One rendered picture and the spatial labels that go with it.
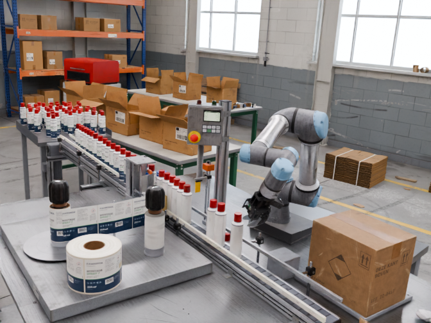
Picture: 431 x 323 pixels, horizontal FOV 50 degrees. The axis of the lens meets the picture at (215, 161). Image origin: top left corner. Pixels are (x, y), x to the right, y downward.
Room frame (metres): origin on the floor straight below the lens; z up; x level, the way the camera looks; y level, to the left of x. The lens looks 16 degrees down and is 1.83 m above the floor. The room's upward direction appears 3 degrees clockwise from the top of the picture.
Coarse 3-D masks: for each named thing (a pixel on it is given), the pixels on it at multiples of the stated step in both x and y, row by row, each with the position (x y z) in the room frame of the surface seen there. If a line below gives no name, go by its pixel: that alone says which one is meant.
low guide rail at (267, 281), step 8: (176, 216) 2.14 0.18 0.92; (200, 232) 1.97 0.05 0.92; (208, 240) 1.90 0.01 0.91; (216, 248) 1.85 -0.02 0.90; (224, 248) 1.82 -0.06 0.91; (232, 256) 1.76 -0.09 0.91; (240, 264) 1.72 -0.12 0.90; (256, 272) 1.63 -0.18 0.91; (264, 280) 1.59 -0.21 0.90; (280, 288) 1.52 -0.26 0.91; (288, 296) 1.49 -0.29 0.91; (304, 304) 1.42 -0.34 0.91; (312, 312) 1.39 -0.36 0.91; (320, 320) 1.36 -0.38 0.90
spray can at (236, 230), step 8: (240, 216) 1.80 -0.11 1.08; (232, 224) 1.80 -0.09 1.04; (240, 224) 1.79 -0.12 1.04; (232, 232) 1.79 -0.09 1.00; (240, 232) 1.79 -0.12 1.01; (232, 240) 1.79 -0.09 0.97; (240, 240) 1.79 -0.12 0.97; (232, 248) 1.79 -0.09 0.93; (240, 248) 1.79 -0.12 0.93; (240, 256) 1.79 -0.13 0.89
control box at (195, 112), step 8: (192, 104) 2.15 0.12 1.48; (208, 104) 2.17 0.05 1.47; (192, 112) 2.13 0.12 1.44; (200, 112) 2.13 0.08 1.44; (192, 120) 2.13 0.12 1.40; (200, 120) 2.13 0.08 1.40; (192, 128) 2.13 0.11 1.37; (200, 128) 2.13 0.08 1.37; (200, 136) 2.13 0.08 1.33; (208, 136) 2.13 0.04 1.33; (216, 136) 2.13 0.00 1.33; (192, 144) 2.14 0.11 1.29; (200, 144) 2.14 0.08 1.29; (208, 144) 2.13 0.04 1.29; (216, 144) 2.13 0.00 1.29
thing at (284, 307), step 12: (120, 192) 2.65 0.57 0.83; (168, 228) 2.17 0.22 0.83; (204, 228) 2.10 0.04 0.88; (192, 240) 2.00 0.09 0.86; (204, 252) 1.92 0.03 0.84; (216, 264) 1.83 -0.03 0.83; (228, 264) 1.76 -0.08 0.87; (240, 276) 1.69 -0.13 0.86; (276, 276) 1.67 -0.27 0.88; (252, 288) 1.63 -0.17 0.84; (264, 288) 1.58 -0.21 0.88; (264, 300) 1.57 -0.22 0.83; (276, 300) 1.52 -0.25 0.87; (312, 300) 1.51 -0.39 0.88; (288, 312) 1.47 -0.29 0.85; (300, 312) 1.43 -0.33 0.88
